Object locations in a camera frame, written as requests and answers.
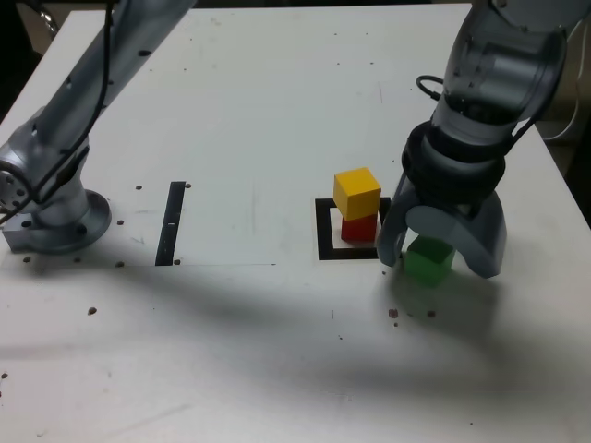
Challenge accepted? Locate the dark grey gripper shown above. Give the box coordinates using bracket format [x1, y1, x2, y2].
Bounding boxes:
[376, 172, 509, 281]

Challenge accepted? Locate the green cube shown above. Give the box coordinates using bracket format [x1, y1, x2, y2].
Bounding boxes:
[404, 234, 454, 288]

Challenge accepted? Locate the red cube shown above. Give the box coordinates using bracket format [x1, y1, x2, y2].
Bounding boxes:
[340, 212, 380, 244]

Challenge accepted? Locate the yellow cube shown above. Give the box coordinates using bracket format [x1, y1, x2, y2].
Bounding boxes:
[332, 166, 382, 222]

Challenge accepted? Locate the black tape square outline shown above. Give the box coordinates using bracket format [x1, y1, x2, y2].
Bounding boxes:
[315, 197, 393, 262]

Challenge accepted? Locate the black tape strip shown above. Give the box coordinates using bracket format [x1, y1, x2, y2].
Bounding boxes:
[155, 181, 187, 268]

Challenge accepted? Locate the white cable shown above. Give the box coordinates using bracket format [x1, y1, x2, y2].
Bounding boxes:
[544, 68, 584, 139]

